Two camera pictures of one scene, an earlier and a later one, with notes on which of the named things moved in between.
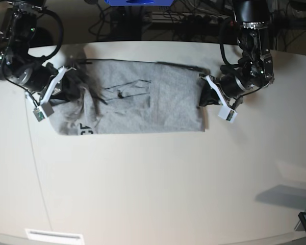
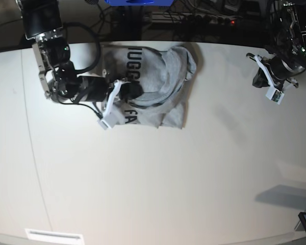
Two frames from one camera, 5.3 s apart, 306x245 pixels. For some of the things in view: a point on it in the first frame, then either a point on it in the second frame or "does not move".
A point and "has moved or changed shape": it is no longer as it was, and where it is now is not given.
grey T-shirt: x=109 y=96 has moved or changed shape
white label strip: x=43 y=235 does not move
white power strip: x=197 y=18 does not move
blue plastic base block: x=139 y=2 does not move
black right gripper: x=208 y=96 to x=260 y=79
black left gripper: x=68 y=89 to x=120 y=90
